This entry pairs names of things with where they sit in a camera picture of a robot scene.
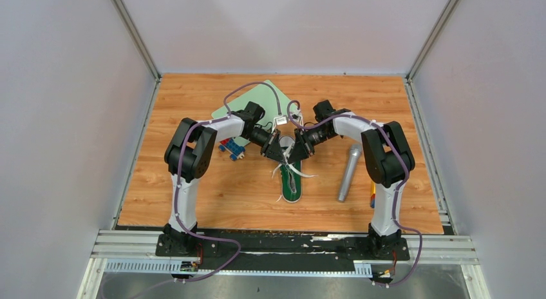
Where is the purple cable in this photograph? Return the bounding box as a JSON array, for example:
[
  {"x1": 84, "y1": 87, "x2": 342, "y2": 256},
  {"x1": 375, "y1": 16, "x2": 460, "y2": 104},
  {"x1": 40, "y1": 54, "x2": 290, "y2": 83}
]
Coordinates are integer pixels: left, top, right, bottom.
[
  {"x1": 287, "y1": 101, "x2": 424, "y2": 288},
  {"x1": 172, "y1": 81, "x2": 283, "y2": 284}
]

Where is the light green cutting mat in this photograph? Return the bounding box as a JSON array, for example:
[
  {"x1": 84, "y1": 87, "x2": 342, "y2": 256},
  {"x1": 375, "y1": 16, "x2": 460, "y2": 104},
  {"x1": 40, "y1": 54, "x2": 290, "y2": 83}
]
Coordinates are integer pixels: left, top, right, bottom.
[{"x1": 211, "y1": 80, "x2": 290, "y2": 147}]

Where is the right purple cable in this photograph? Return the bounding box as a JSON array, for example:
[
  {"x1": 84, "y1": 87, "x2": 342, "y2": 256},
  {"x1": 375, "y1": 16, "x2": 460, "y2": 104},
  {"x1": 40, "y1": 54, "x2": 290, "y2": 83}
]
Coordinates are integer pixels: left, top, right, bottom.
[{"x1": 287, "y1": 101, "x2": 424, "y2": 288}]

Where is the white shoelace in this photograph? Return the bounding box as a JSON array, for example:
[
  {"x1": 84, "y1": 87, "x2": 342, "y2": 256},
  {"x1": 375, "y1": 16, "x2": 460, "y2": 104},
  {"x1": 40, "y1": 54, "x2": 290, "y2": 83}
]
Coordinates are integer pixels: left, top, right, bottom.
[{"x1": 271, "y1": 161, "x2": 317, "y2": 202}]

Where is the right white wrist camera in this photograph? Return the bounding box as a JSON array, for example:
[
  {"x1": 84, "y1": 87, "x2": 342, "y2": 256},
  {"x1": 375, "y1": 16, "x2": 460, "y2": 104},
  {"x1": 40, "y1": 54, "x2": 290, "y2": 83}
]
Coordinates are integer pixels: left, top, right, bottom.
[{"x1": 290, "y1": 112, "x2": 304, "y2": 128}]

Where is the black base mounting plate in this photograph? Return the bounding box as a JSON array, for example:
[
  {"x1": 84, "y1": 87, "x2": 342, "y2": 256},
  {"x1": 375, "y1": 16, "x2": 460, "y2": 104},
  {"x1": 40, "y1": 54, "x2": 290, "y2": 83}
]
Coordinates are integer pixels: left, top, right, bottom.
[{"x1": 155, "y1": 229, "x2": 410, "y2": 272}]

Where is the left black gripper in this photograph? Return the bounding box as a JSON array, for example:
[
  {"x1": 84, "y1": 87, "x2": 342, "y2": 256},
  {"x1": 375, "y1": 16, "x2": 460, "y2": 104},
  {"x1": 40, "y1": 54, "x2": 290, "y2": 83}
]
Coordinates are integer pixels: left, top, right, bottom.
[{"x1": 243, "y1": 126, "x2": 286, "y2": 165}]

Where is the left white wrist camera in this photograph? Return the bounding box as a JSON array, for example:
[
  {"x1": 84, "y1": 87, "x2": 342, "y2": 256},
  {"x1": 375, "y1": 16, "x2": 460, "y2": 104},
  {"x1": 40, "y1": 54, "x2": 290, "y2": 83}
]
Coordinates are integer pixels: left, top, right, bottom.
[{"x1": 273, "y1": 115, "x2": 289, "y2": 126}]

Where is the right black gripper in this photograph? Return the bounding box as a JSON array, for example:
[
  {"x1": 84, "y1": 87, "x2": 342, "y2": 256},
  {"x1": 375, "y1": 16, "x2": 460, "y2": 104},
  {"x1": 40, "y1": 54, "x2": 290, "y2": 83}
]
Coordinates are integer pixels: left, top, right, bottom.
[{"x1": 288, "y1": 126, "x2": 335, "y2": 165}]

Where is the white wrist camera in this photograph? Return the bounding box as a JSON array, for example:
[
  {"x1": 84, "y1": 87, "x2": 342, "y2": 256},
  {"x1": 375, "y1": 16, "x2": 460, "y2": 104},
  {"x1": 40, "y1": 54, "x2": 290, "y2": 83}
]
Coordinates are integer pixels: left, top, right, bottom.
[
  {"x1": 290, "y1": 112, "x2": 304, "y2": 128},
  {"x1": 273, "y1": 115, "x2": 289, "y2": 126}
]

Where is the blue red toy car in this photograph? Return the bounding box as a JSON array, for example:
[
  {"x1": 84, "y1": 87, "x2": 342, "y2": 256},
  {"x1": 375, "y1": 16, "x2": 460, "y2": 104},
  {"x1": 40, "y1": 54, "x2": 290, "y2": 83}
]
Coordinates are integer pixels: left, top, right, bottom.
[{"x1": 218, "y1": 138, "x2": 245, "y2": 161}]

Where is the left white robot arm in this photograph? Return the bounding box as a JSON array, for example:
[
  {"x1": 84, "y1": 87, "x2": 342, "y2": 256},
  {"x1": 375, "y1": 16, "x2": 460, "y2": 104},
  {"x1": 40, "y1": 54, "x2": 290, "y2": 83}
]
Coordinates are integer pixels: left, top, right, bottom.
[{"x1": 156, "y1": 102, "x2": 284, "y2": 256}]

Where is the green canvas sneaker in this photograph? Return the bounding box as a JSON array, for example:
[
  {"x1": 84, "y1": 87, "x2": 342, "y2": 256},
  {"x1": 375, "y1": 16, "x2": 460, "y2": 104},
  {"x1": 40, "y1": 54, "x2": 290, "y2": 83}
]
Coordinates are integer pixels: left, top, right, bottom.
[{"x1": 279, "y1": 135, "x2": 301, "y2": 203}]

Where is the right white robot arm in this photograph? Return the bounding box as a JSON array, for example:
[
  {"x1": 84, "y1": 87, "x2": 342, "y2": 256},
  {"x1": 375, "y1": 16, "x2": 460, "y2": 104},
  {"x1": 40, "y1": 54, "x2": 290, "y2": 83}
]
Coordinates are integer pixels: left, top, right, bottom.
[{"x1": 288, "y1": 100, "x2": 415, "y2": 259}]

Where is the yellow red blue block stack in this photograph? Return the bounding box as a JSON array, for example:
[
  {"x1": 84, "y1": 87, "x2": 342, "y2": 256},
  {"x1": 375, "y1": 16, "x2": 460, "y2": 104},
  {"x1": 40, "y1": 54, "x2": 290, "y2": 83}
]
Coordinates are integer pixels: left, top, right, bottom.
[{"x1": 370, "y1": 182, "x2": 376, "y2": 209}]

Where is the silver microphone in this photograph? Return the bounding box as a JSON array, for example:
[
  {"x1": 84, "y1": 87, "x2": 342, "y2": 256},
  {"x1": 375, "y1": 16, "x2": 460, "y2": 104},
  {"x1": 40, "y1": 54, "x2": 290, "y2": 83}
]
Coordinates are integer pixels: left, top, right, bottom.
[{"x1": 337, "y1": 143, "x2": 362, "y2": 202}]

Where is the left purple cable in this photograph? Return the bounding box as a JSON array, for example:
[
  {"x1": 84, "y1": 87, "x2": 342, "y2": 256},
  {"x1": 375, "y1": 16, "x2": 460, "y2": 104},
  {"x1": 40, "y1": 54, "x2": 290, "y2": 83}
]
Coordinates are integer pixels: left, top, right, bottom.
[{"x1": 172, "y1": 81, "x2": 283, "y2": 284}]

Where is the aluminium frame rail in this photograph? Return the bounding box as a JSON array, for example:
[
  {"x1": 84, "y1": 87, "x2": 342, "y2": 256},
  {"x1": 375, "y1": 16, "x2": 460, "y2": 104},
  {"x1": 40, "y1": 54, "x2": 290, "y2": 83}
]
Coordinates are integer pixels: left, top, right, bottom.
[{"x1": 91, "y1": 231, "x2": 479, "y2": 278}]

